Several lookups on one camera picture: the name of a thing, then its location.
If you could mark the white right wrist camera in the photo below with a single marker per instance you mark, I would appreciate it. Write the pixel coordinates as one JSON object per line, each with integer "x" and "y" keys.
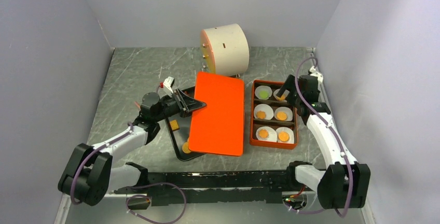
{"x": 313, "y": 71}

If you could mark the white paper cup middle right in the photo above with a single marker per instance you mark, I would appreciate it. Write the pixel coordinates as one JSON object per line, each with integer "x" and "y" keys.
{"x": 287, "y": 110}

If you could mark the orange shell cookie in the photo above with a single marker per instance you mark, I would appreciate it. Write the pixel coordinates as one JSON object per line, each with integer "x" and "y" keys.
{"x": 281, "y": 98}

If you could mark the round orange cookie front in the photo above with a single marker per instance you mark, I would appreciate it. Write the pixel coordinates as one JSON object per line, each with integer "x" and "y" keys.
{"x": 185, "y": 148}

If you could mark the black baking tray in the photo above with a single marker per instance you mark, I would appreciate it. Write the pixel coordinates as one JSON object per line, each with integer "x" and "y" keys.
{"x": 179, "y": 137}

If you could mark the white paper cup back left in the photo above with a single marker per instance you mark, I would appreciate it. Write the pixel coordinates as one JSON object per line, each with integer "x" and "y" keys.
{"x": 261, "y": 88}

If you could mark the white paper cup front right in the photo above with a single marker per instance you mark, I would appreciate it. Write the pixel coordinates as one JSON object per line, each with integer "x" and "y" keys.
{"x": 289, "y": 131}

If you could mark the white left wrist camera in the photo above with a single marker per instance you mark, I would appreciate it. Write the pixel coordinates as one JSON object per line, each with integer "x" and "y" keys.
{"x": 167, "y": 85}

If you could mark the round orange cookie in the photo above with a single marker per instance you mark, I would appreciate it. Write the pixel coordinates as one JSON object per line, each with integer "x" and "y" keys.
{"x": 283, "y": 136}
{"x": 185, "y": 148}
{"x": 282, "y": 116}

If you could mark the white paper cup middle left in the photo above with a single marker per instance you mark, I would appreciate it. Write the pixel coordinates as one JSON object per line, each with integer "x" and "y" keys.
{"x": 266, "y": 108}

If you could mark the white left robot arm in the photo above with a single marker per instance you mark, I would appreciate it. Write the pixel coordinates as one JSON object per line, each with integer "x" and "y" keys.
{"x": 89, "y": 175}

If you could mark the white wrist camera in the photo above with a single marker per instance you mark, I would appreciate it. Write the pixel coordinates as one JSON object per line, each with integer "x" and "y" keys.
{"x": 167, "y": 85}
{"x": 313, "y": 71}

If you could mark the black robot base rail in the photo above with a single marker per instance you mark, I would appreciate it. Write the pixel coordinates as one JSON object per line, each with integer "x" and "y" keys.
{"x": 271, "y": 186}

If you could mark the green sandwich cookie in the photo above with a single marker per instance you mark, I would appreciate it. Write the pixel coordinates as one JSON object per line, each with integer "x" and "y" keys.
{"x": 263, "y": 95}

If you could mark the white paper cup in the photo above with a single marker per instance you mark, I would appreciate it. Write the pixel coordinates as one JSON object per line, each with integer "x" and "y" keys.
{"x": 272, "y": 134}
{"x": 289, "y": 131}
{"x": 276, "y": 94}
{"x": 266, "y": 108}
{"x": 261, "y": 88}
{"x": 287, "y": 110}

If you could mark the square waffle cookie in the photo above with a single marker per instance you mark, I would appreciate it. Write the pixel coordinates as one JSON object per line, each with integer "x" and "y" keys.
{"x": 174, "y": 125}

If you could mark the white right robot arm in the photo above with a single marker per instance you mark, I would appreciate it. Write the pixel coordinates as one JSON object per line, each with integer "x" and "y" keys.
{"x": 344, "y": 183}

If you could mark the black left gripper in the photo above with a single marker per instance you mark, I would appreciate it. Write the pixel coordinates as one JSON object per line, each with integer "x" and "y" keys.
{"x": 188, "y": 103}

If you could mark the white paper cup back right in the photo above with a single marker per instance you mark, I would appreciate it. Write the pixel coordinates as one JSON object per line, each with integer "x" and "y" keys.
{"x": 276, "y": 94}

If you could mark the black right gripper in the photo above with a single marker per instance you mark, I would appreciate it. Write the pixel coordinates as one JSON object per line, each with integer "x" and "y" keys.
{"x": 290, "y": 83}

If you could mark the orange cookie box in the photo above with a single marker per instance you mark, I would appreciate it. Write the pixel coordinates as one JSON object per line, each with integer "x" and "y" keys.
{"x": 273, "y": 123}

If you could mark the round cream toy oven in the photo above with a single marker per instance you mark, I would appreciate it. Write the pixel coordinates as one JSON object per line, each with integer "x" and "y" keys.
{"x": 225, "y": 50}

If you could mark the white paper cup front left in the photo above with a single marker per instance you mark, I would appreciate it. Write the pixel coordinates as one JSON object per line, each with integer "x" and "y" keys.
{"x": 272, "y": 134}

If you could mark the orange flower cookie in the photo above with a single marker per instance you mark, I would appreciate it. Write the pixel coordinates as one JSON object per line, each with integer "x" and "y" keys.
{"x": 263, "y": 133}
{"x": 261, "y": 115}

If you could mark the orange tray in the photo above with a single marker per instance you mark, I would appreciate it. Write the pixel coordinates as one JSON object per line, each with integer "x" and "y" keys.
{"x": 218, "y": 128}

